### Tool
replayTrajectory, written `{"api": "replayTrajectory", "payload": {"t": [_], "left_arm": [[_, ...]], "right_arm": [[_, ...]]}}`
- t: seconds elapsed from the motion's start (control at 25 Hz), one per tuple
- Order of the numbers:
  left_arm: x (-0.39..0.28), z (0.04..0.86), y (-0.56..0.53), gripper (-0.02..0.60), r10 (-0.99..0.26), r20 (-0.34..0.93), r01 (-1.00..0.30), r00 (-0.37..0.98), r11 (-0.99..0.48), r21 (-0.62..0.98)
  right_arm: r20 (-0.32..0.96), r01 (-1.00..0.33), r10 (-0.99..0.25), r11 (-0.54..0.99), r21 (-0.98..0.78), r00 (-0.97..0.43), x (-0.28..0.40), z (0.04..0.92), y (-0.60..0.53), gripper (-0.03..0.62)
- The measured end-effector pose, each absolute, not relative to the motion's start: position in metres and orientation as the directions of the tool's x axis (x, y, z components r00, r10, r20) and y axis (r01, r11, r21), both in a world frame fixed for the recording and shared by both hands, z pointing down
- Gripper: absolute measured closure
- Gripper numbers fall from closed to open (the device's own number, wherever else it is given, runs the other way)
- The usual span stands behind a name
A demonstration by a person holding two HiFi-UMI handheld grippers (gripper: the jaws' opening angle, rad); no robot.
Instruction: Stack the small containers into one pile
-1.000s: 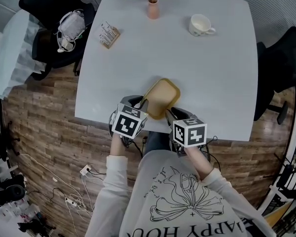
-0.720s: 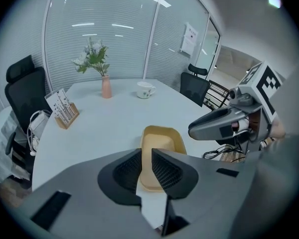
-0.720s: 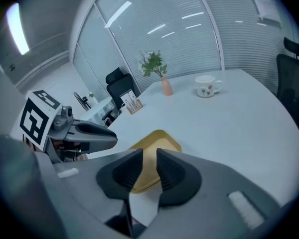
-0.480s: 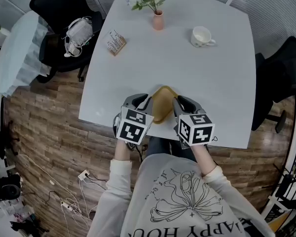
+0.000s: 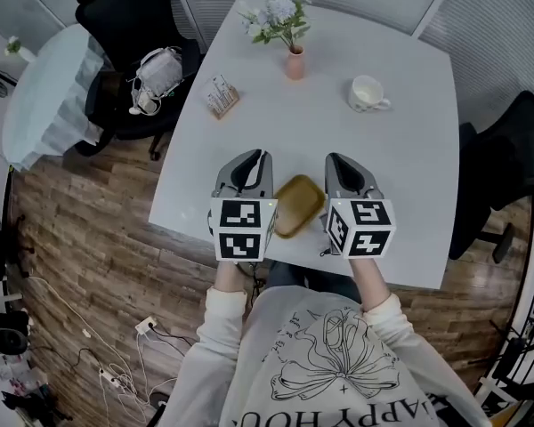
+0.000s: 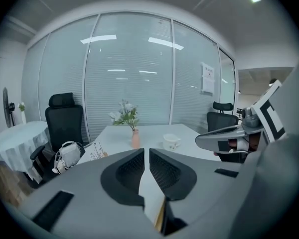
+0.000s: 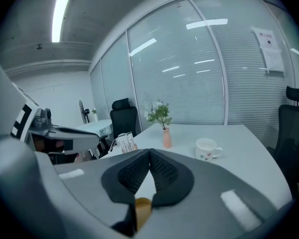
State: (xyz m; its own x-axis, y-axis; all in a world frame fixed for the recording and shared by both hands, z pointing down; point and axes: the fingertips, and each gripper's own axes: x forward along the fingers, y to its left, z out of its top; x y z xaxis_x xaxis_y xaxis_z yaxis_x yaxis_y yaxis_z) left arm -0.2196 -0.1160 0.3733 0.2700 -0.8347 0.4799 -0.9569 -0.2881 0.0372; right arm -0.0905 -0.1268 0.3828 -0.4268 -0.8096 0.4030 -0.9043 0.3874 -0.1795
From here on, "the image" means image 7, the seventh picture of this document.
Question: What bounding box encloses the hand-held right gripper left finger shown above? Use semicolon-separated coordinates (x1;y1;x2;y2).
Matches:
34;147;150;237

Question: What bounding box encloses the wooden card holder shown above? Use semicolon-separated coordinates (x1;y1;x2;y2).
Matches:
114;131;139;154

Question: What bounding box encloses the ceiling tube light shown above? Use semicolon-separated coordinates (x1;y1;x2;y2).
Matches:
51;0;71;43

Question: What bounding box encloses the black standing fan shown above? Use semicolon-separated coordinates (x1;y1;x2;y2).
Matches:
78;99;91;124

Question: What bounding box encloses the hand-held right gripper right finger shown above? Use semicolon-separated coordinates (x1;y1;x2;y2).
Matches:
136;147;278;239

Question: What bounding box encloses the pink vase with flowers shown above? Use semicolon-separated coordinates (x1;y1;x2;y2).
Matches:
144;99;173;149

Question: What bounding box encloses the white floral mug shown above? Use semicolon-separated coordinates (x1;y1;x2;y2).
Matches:
195;137;223;161

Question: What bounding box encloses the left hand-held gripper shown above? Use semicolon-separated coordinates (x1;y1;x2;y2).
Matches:
10;103;101;165

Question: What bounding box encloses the yellow tray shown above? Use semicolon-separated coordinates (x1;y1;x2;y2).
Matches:
134;197;153;232

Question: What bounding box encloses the round table with pale cloth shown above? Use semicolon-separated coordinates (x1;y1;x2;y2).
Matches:
74;119;114;138

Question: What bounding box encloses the black mesh office chair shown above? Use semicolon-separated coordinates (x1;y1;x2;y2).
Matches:
266;85;299;199

